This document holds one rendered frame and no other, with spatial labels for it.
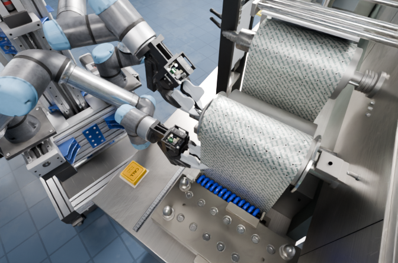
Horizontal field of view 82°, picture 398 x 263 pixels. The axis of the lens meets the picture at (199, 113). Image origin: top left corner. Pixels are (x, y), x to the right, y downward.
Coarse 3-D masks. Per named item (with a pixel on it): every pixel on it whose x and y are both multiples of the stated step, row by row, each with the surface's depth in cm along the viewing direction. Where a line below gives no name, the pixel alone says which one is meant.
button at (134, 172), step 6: (132, 162) 89; (126, 168) 87; (132, 168) 87; (138, 168) 87; (144, 168) 87; (120, 174) 86; (126, 174) 86; (132, 174) 86; (138, 174) 86; (144, 174) 88; (132, 180) 84; (138, 180) 86
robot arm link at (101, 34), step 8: (88, 16) 58; (96, 16) 58; (96, 24) 57; (104, 24) 58; (96, 32) 58; (104, 32) 58; (112, 32) 57; (96, 40) 59; (104, 40) 60; (112, 40) 61
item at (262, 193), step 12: (204, 156) 66; (216, 156) 62; (216, 168) 66; (228, 168) 62; (240, 168) 58; (216, 180) 72; (228, 180) 67; (240, 180) 63; (252, 180) 59; (264, 180) 56; (240, 192) 68; (252, 192) 63; (264, 192) 60; (276, 192) 56; (252, 204) 69; (264, 204) 64
